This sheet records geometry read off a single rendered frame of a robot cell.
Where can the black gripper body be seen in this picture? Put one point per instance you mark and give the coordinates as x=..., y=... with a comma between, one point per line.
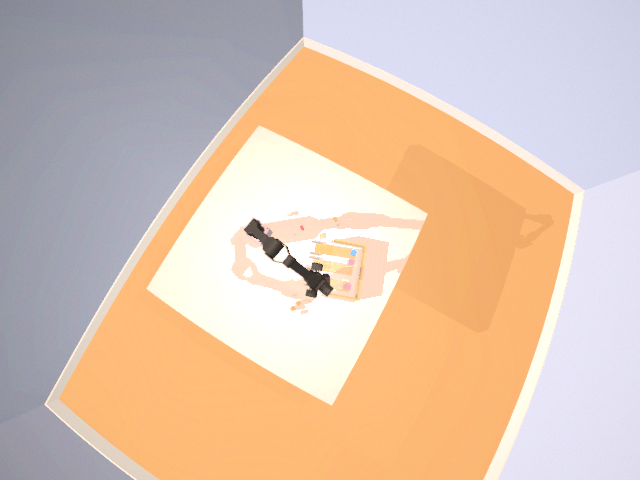
x=315, y=266

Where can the tan open-top box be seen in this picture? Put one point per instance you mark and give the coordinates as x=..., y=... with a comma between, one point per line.
x=347, y=268

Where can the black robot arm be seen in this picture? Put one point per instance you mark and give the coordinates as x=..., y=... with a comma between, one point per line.
x=271, y=246

